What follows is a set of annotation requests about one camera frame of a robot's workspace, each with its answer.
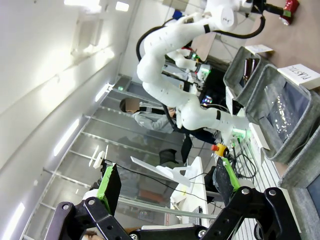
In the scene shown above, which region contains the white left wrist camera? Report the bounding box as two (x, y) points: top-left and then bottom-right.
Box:
(239, 0), (255, 12)

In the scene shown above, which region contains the red emergency stop button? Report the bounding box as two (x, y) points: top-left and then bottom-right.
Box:
(210, 143), (229, 158)

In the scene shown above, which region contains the small white label card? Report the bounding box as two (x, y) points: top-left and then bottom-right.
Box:
(277, 63), (320, 92)
(244, 44), (275, 55)

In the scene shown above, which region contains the ceiling air conditioner unit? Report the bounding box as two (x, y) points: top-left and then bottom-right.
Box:
(70, 13), (104, 56)

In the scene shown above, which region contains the seated person grey hoodie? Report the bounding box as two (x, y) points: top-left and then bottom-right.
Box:
(119, 97), (177, 134)

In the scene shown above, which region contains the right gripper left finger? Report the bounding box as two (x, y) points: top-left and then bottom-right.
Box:
(43, 162), (131, 240)

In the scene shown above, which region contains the BOTTLE paper sign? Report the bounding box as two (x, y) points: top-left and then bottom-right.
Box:
(225, 85), (239, 111)

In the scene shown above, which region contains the red drink can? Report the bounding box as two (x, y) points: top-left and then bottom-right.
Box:
(279, 0), (301, 27)

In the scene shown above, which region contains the thin black cable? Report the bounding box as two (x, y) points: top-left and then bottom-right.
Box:
(104, 159), (209, 201)

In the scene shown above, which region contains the brown glass bottle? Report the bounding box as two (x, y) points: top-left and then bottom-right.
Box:
(242, 58), (253, 82)
(251, 59), (260, 77)

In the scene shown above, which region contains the grey basket for bottles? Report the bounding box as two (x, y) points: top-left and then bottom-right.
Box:
(222, 45), (263, 106)

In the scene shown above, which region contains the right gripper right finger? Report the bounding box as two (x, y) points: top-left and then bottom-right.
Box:
(207, 156), (302, 240)

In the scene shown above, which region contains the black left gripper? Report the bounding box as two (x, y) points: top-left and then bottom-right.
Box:
(250, 0), (292, 18)

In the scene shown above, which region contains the PLASTIC paper sign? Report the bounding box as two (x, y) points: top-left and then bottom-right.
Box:
(248, 122), (271, 151)

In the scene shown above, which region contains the grey basket for plastic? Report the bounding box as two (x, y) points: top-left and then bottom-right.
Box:
(243, 63), (320, 165)

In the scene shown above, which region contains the white plastic bracket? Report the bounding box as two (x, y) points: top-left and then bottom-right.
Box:
(88, 144), (109, 169)

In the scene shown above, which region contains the crushed clear plastic bottle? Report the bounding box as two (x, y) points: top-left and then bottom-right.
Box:
(271, 99), (301, 141)

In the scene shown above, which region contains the grey basket for cans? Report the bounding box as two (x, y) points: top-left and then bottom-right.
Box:
(279, 129), (320, 240)

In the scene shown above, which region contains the white angled stand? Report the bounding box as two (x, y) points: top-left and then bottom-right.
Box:
(129, 155), (194, 187)

